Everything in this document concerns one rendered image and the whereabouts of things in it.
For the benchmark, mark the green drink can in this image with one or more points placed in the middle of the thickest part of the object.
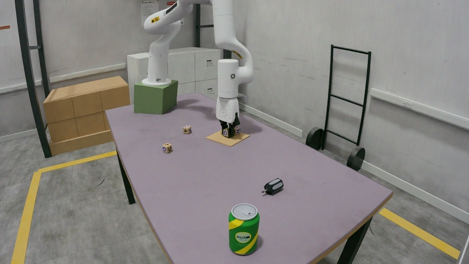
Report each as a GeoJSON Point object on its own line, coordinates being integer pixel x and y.
{"type": "Point", "coordinates": [243, 228]}

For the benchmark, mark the tan square mat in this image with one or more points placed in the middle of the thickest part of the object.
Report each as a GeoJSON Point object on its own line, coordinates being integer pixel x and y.
{"type": "Point", "coordinates": [228, 141]}

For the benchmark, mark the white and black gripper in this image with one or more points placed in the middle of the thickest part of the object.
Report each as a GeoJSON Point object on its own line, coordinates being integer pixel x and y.
{"type": "Point", "coordinates": [227, 111]}

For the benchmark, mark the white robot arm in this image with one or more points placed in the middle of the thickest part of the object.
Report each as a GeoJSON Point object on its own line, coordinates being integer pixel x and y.
{"type": "Point", "coordinates": [167, 22]}

